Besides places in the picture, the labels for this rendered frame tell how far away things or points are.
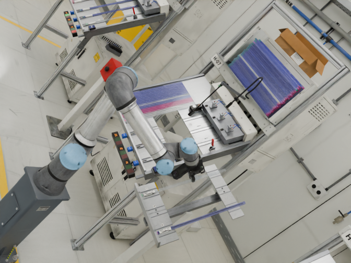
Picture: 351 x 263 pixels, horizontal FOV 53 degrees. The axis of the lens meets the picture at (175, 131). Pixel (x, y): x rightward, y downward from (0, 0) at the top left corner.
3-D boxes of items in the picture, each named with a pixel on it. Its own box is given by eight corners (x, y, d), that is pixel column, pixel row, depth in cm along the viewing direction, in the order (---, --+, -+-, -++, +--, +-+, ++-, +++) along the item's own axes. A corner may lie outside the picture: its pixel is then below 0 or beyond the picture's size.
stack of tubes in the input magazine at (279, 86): (266, 116, 216) (302, 85, 207) (226, 64, 245) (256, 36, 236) (275, 121, 225) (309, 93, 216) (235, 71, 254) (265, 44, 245)
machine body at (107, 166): (108, 242, 251) (168, 191, 230) (84, 166, 291) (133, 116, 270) (167, 244, 300) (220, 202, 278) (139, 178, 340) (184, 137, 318)
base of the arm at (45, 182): (39, 196, 158) (52, 183, 155) (29, 169, 165) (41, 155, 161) (66, 195, 171) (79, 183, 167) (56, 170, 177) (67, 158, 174)
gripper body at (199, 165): (205, 173, 185) (203, 162, 175) (190, 180, 184) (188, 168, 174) (199, 162, 190) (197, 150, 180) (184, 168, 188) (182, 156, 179)
